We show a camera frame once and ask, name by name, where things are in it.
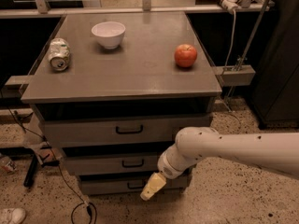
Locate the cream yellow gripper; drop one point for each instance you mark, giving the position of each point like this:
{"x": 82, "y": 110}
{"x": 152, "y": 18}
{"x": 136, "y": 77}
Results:
{"x": 167, "y": 168}

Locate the grey drawer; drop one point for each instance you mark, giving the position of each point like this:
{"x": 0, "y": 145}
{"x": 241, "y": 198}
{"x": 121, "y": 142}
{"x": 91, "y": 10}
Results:
{"x": 112, "y": 184}
{"x": 112, "y": 164}
{"x": 97, "y": 132}

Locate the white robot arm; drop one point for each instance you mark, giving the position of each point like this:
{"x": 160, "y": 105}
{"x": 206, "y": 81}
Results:
{"x": 273, "y": 152}

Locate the grey bottom drawer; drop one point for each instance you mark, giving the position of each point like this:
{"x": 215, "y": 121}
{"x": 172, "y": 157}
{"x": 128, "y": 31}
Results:
{"x": 112, "y": 184}

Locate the grey drawer cabinet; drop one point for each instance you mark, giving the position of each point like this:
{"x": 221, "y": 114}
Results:
{"x": 139, "y": 78}

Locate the grey top drawer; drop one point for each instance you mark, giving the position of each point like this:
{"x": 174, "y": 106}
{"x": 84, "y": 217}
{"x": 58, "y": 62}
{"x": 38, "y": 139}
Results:
{"x": 97, "y": 132}

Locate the black clamp tool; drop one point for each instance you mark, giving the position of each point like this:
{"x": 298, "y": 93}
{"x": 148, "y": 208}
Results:
{"x": 37, "y": 161}

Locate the red apple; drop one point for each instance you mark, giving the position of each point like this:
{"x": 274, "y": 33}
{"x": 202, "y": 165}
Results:
{"x": 185, "y": 55}

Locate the white sneaker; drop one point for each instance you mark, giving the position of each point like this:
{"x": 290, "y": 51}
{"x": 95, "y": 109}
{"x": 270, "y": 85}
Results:
{"x": 12, "y": 216}

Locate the plastic bottle on floor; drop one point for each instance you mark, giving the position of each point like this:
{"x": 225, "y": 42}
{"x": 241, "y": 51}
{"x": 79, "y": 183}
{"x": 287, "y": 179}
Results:
{"x": 7, "y": 163}

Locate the white ceramic bowl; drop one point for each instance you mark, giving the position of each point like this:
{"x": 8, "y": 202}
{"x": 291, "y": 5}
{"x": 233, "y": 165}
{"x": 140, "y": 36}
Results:
{"x": 109, "y": 34}

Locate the crushed white soda can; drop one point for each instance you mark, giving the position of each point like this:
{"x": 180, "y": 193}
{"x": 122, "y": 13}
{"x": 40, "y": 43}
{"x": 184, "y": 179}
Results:
{"x": 59, "y": 54}

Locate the metal diagonal rod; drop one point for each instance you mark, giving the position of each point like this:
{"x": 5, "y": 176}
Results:
{"x": 241, "y": 60}

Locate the grey metal side bracket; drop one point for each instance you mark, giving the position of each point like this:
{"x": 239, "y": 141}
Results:
{"x": 231, "y": 77}

